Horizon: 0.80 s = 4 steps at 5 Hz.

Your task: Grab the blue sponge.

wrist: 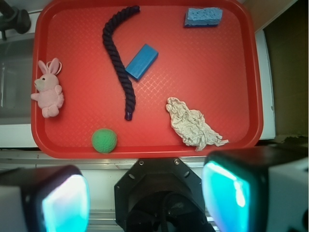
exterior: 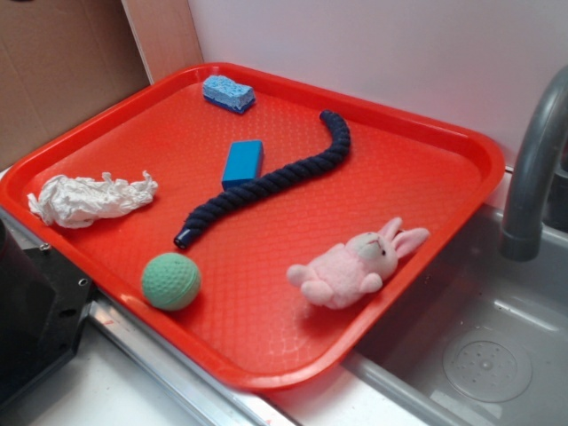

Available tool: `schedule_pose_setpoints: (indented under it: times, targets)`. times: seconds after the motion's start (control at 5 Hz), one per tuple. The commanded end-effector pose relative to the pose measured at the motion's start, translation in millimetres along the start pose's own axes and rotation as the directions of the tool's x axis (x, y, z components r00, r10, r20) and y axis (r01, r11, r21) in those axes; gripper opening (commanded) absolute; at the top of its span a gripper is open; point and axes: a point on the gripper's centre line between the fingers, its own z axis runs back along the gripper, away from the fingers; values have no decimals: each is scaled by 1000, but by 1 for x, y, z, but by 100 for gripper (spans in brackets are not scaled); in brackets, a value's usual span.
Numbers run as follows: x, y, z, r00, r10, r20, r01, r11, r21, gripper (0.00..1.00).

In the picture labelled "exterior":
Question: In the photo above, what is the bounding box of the blue sponge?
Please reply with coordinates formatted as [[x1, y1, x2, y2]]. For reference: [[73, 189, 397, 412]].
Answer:
[[202, 75, 256, 114]]

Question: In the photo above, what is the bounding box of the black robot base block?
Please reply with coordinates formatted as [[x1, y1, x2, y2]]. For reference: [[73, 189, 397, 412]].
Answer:
[[1, 224, 93, 409]]

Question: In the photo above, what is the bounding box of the red plastic tray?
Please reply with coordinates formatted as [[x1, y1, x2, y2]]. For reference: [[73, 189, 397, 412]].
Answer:
[[1, 64, 505, 391]]

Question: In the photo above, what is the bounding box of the blue rectangular block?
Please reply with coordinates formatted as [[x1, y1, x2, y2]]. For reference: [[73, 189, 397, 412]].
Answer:
[[221, 139, 264, 190]]

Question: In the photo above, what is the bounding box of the pink plush bunny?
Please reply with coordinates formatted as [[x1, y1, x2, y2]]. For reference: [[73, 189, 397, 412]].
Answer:
[[287, 217, 430, 310]]

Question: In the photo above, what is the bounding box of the green dimpled ball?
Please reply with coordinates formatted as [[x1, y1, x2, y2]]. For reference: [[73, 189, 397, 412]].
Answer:
[[141, 253, 201, 312]]

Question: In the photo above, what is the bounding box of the crumpled white paper towel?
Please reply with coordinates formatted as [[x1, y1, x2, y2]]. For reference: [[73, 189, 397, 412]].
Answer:
[[28, 171, 158, 229]]

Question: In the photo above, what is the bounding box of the grey toy sink basin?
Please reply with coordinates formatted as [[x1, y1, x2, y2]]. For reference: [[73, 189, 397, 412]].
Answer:
[[344, 207, 567, 425]]

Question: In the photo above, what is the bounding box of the grey toy faucet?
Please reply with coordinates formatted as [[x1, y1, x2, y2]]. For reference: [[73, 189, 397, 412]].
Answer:
[[500, 67, 567, 262]]

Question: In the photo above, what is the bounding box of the brown cardboard panel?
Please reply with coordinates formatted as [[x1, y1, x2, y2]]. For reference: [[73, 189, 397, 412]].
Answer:
[[1, 1, 203, 169]]

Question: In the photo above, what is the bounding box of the dark blue rope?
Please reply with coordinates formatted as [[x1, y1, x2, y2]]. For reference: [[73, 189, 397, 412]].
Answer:
[[173, 109, 352, 251]]

